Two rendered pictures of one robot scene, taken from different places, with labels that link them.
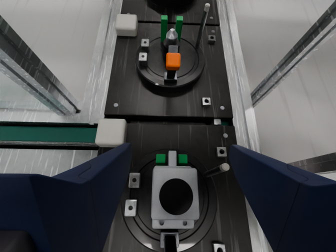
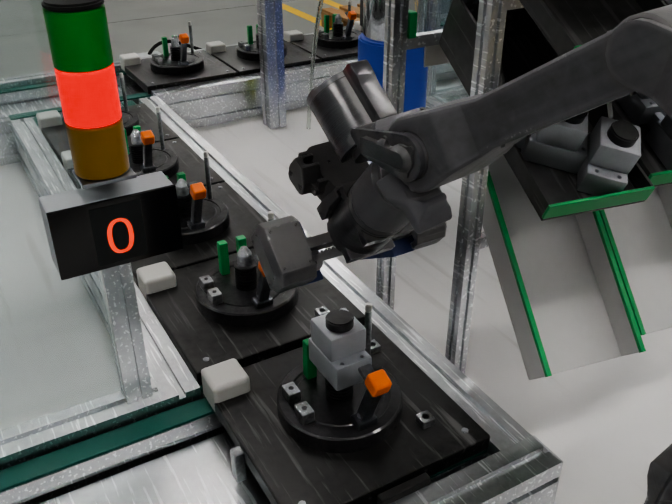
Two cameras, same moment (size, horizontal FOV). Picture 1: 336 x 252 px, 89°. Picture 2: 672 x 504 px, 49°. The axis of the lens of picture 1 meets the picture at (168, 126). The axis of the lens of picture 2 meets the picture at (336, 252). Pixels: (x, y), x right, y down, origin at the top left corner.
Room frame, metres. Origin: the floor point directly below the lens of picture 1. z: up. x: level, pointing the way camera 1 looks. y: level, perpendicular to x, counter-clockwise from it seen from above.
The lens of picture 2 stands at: (-0.57, 0.25, 1.55)
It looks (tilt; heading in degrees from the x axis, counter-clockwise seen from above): 31 degrees down; 336
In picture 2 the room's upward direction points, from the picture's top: straight up
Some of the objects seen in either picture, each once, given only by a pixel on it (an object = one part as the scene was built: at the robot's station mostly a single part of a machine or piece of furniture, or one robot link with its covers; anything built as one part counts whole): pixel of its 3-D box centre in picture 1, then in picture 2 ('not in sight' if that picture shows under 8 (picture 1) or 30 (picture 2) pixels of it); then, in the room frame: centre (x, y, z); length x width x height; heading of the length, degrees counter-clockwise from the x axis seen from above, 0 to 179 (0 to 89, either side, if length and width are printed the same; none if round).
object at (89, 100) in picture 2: not in sight; (89, 92); (0.10, 0.19, 1.33); 0.05 x 0.05 x 0.05
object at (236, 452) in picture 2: not in sight; (238, 464); (-0.01, 0.11, 0.95); 0.01 x 0.01 x 0.04; 5
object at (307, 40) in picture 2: not in sight; (338, 27); (1.40, -0.65, 1.01); 0.24 x 0.24 x 0.13; 5
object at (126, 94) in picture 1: (171, 47); (245, 271); (0.25, 0.01, 1.01); 0.24 x 0.24 x 0.13; 5
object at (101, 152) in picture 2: not in sight; (98, 145); (0.10, 0.19, 1.28); 0.05 x 0.05 x 0.05
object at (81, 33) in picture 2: not in sight; (79, 36); (0.10, 0.19, 1.38); 0.05 x 0.05 x 0.05
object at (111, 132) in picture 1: (113, 134); (225, 385); (0.09, 0.09, 0.97); 0.05 x 0.05 x 0.04; 5
